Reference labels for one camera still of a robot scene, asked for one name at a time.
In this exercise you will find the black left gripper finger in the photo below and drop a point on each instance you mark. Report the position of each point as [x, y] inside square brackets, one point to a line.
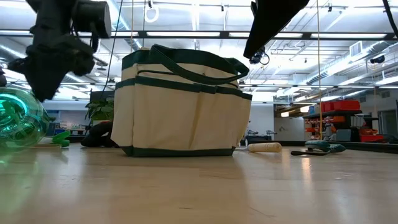
[37, 81]
[54, 81]

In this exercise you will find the green spray bottle white trigger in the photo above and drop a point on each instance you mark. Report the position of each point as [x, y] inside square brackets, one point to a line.
[21, 121]

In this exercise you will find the green plastic garden tool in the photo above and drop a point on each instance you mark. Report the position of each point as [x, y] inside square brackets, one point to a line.
[60, 138]

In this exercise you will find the red and black gardening glove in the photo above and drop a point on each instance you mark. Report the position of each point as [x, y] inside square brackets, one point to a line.
[99, 137]

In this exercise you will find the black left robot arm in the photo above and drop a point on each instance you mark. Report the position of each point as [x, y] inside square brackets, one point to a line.
[93, 18]

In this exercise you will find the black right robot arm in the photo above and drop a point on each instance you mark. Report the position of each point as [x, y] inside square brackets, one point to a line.
[270, 21]

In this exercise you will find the cream and green gardening bag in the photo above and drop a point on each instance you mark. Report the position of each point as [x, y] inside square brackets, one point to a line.
[180, 118]

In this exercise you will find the green potted plant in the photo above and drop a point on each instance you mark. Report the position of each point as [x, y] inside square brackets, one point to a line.
[101, 109]

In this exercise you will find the large red storage bin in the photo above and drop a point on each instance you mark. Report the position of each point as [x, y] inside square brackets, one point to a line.
[340, 105]

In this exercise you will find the metal storage shelf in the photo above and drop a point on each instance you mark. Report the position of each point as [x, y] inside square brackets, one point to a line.
[351, 124]

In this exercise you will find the small red storage bin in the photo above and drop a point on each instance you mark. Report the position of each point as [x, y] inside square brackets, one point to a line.
[371, 138]

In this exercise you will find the silver ventilation duct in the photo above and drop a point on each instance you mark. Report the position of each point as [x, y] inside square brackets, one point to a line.
[357, 60]

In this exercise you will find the black ceiling camera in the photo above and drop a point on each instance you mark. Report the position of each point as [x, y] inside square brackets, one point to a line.
[377, 59]

